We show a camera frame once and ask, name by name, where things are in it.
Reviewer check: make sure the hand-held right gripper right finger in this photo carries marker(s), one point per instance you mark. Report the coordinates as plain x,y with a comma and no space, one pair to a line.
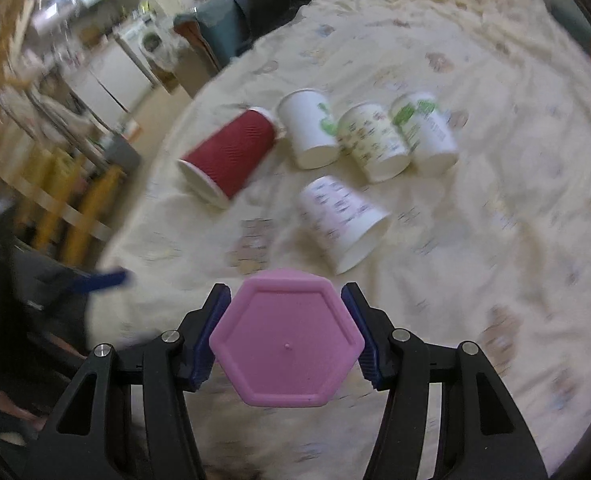
370,345

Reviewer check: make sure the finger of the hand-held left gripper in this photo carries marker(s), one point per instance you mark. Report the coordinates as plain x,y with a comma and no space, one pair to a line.
100,280

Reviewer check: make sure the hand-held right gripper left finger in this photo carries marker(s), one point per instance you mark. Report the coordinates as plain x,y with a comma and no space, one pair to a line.
204,341

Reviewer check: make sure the pink hexagonal plastic cup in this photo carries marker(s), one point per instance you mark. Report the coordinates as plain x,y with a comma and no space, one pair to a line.
285,342

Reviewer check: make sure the white cup with pink print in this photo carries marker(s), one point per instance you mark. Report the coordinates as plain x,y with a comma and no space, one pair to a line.
340,222

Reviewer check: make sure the red ribbed paper cup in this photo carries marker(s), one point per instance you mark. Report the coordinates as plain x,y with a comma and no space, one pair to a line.
230,157

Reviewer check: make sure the white cup with small pattern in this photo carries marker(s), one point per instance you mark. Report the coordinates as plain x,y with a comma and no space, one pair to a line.
373,142

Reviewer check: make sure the white cup with green label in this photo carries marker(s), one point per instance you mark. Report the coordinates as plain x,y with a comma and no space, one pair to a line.
428,132

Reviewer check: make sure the white cup with green print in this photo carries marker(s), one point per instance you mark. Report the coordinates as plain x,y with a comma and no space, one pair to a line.
308,132

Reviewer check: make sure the yellow wooden stool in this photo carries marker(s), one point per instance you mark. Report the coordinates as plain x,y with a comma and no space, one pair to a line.
75,200

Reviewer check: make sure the cream printed blanket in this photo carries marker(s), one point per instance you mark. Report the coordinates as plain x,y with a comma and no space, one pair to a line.
375,210

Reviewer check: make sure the white cabinet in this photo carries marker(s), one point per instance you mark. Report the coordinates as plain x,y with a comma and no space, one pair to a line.
108,82

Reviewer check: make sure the white washing machine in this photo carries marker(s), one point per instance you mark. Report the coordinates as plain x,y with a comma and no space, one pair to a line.
150,45

